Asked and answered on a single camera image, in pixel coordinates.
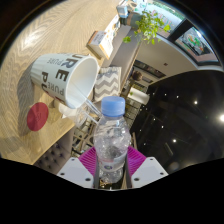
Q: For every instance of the grey chevron cushion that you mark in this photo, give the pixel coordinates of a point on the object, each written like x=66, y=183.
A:
x=107, y=83

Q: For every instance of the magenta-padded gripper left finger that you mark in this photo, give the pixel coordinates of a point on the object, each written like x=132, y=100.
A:
x=75, y=171

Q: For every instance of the green leafy plant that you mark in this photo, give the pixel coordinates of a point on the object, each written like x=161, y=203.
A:
x=148, y=25

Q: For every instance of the white and orange box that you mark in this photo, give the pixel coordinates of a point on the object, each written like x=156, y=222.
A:
x=100, y=42

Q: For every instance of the grey tufted sofa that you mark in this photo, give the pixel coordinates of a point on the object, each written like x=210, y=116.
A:
x=53, y=156

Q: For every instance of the clear blue-capped water bottle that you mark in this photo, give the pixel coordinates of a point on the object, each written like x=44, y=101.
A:
x=112, y=140

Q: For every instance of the flat round red coaster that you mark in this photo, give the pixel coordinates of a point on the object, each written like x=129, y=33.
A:
x=37, y=116

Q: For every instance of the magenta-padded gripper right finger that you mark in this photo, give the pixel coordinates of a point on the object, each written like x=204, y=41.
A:
x=148, y=170

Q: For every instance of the white ribbed lettered mug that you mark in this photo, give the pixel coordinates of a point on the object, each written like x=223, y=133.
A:
x=56, y=75

